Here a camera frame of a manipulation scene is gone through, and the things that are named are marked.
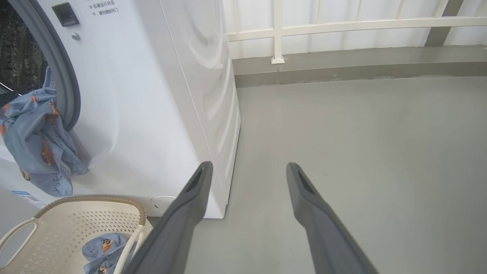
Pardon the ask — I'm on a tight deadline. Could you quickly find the grey rubber door seal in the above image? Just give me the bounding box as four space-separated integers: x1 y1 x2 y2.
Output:
8 0 81 132

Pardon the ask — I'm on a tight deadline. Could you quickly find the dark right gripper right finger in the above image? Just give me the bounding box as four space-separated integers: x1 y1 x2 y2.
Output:
286 162 379 274

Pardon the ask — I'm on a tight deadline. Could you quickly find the white metal railing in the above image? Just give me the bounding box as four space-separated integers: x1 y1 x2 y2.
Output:
227 0 487 64

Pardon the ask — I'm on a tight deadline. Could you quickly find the printed warning text label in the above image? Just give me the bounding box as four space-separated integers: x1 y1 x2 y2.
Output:
88 0 119 18

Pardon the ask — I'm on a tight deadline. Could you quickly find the round white filter cover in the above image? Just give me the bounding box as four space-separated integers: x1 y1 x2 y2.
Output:
150 195 177 214

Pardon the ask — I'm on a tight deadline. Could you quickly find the white front-load washing machine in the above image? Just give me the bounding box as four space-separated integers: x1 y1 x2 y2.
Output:
0 0 242 219

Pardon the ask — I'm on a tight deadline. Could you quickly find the blue white energy label sticker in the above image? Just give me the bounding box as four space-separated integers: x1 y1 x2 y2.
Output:
11 190 48 209

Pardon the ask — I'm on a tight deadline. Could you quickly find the blue bear-print garment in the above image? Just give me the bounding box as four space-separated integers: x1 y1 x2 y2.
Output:
82 233 137 274
0 67 90 198

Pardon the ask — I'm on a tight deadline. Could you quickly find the cream perforated laundry basket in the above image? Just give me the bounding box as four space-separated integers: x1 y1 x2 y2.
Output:
0 195 153 274

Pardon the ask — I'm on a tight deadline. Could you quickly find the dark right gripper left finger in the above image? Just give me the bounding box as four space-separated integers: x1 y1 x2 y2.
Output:
122 161 213 274

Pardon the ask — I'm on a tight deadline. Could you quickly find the black door latch socket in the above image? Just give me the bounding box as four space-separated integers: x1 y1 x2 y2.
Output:
52 3 80 27

